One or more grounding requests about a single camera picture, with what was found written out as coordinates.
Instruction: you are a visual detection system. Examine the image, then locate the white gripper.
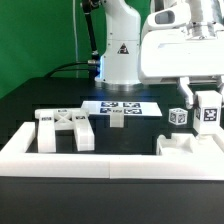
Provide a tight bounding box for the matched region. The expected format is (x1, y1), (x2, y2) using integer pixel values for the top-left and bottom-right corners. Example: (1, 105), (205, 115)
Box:
(138, 29), (224, 109)

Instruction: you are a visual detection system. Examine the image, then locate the white chair seat part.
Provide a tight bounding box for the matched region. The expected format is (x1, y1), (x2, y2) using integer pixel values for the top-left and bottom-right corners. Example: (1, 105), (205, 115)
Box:
(156, 133), (223, 156)

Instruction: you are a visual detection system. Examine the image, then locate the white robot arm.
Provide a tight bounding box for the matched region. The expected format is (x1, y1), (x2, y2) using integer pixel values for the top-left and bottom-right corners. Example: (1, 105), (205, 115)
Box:
(95, 0), (224, 108)

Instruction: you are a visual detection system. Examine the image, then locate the white chair back part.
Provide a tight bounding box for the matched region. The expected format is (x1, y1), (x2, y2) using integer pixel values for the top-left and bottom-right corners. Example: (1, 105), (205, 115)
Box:
(35, 108), (95, 153)

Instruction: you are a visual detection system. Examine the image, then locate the left white tagged cube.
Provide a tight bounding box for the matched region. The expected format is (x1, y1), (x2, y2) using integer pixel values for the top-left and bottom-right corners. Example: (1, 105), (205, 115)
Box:
(168, 108), (188, 125)

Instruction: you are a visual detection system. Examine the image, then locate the white U-shaped fence frame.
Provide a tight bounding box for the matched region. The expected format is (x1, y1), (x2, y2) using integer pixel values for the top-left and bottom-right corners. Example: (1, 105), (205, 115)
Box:
(0, 122), (224, 180)

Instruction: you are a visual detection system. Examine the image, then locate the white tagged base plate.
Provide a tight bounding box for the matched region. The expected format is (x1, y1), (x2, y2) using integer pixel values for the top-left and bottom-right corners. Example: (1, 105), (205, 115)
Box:
(82, 101), (162, 117)

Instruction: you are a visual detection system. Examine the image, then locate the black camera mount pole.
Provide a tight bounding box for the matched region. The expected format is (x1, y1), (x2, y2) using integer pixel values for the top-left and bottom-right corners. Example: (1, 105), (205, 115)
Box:
(81, 0), (100, 60)

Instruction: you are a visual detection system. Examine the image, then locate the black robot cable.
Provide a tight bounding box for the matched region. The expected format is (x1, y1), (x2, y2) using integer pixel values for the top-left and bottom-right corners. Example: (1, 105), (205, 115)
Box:
(44, 61), (100, 79)

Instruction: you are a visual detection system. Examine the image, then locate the thin white cable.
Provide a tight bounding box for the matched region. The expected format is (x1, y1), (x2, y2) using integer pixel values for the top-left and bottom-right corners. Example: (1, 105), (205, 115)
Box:
(72, 0), (80, 79)

